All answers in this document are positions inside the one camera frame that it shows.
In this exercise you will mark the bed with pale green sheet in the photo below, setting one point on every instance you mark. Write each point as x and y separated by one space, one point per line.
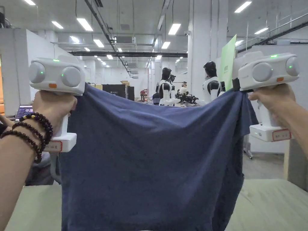
272 204

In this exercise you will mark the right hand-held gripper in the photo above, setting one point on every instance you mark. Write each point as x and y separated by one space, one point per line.
264 69

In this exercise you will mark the person's left forearm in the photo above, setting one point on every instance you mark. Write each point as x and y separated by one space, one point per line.
16 154

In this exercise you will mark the dark blue shirt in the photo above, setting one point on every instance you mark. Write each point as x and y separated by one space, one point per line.
149 154

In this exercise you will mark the person's right forearm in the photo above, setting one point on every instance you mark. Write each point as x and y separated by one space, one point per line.
298 127

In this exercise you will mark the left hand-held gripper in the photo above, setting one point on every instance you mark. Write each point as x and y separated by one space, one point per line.
55 72

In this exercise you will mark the white and black humanoid robot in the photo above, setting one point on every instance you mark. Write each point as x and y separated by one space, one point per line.
209 84
166 89

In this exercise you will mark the laptop with lit screen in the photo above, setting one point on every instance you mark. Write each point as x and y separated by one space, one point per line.
24 112

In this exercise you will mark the person's right hand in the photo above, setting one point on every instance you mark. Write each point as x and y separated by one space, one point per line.
276 103

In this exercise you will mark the person's left hand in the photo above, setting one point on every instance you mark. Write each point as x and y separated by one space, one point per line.
51 108

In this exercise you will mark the black cabinet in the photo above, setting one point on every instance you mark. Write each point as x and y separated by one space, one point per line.
114 91

